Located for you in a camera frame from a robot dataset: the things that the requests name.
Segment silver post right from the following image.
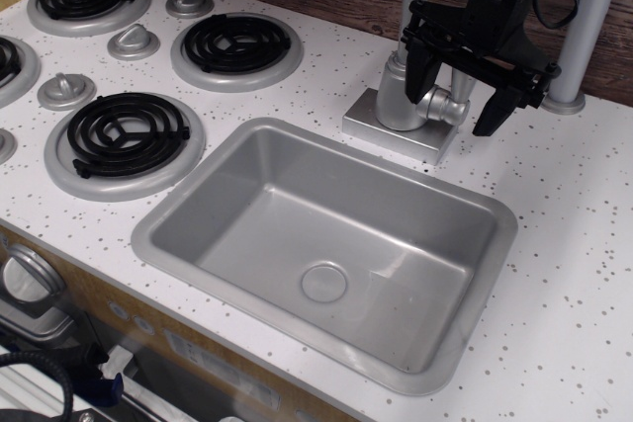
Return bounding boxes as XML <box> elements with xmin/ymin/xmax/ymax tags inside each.
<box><xmin>541</xmin><ymin>0</ymin><xmax>611</xmax><ymax>116</ymax></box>

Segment black cable bottom left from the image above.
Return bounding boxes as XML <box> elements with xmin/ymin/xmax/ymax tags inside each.
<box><xmin>0</xmin><ymin>350</ymin><xmax>75</xmax><ymax>422</ymax></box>

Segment black coil burner back right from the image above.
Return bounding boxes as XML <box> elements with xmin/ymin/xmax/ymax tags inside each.
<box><xmin>170</xmin><ymin>13</ymin><xmax>304</xmax><ymax>93</ymax></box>

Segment silver stove knob left edge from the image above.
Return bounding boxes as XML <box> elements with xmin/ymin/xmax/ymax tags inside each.
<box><xmin>0</xmin><ymin>128</ymin><xmax>17</xmax><ymax>164</ymax></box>

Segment grey plastic sink basin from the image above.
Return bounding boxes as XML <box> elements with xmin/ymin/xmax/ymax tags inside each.
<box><xmin>132</xmin><ymin>119</ymin><xmax>518</xmax><ymax>396</ymax></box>

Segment silver stove knob lower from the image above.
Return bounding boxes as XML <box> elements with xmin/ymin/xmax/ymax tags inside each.
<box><xmin>37</xmin><ymin>73</ymin><xmax>96</xmax><ymax>111</ymax></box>

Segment blue clamp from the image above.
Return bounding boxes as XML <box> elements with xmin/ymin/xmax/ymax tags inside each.
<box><xmin>92</xmin><ymin>374</ymin><xmax>125</xmax><ymax>408</ymax></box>

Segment black coil burner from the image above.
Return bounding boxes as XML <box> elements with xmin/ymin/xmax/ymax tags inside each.
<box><xmin>45</xmin><ymin>93</ymin><xmax>206</xmax><ymax>202</ymax></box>
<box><xmin>27</xmin><ymin>0</ymin><xmax>151</xmax><ymax>38</ymax></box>
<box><xmin>170</xmin><ymin>13</ymin><xmax>304</xmax><ymax>93</ymax></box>

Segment silver faucet lever handle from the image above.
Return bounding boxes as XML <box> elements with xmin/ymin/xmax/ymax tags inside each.
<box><xmin>416</xmin><ymin>68</ymin><xmax>477</xmax><ymax>127</ymax></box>

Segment black coil burner back left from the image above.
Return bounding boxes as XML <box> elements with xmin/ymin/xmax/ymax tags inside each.
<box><xmin>27</xmin><ymin>0</ymin><xmax>151</xmax><ymax>38</ymax></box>

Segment silver stove knob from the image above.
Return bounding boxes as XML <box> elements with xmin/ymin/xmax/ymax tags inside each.
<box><xmin>165</xmin><ymin>0</ymin><xmax>215</xmax><ymax>19</ymax></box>
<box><xmin>37</xmin><ymin>73</ymin><xmax>96</xmax><ymax>111</ymax></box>
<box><xmin>107</xmin><ymin>24</ymin><xmax>160</xmax><ymax>61</ymax></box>

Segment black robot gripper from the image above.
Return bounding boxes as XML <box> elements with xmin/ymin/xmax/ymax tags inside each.
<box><xmin>403</xmin><ymin>0</ymin><xmax>561</xmax><ymax>136</ymax></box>

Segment silver faucet with base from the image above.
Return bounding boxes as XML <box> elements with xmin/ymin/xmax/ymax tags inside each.
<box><xmin>342</xmin><ymin>0</ymin><xmax>462</xmax><ymax>166</ymax></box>

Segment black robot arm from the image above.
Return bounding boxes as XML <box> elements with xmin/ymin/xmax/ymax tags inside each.
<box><xmin>402</xmin><ymin>0</ymin><xmax>561</xmax><ymax>136</ymax></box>

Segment black coil burner front right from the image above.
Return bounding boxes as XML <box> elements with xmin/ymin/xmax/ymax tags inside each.
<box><xmin>45</xmin><ymin>93</ymin><xmax>206</xmax><ymax>202</ymax></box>

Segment silver stove knob top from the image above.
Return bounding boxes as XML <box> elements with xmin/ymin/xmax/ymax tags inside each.
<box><xmin>165</xmin><ymin>0</ymin><xmax>215</xmax><ymax>19</ymax></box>

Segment silver stove knob middle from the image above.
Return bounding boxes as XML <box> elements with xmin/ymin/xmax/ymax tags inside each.
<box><xmin>107</xmin><ymin>24</ymin><xmax>160</xmax><ymax>61</ymax></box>

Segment black coil burner left edge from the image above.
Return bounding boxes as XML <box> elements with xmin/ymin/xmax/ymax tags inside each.
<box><xmin>1</xmin><ymin>36</ymin><xmax>41</xmax><ymax>108</ymax></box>

